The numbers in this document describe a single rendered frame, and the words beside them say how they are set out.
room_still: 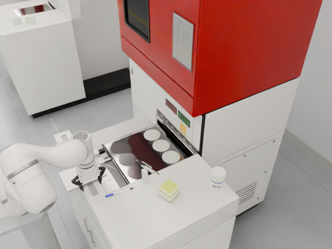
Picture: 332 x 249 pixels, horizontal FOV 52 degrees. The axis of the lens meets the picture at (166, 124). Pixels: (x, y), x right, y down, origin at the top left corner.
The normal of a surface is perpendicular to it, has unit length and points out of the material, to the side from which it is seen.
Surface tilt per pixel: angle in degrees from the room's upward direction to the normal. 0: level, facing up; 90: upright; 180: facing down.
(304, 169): 0
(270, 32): 90
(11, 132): 0
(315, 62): 90
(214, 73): 90
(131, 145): 0
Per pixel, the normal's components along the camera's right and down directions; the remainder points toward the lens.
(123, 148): 0.00, -0.76
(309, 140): -0.86, 0.33
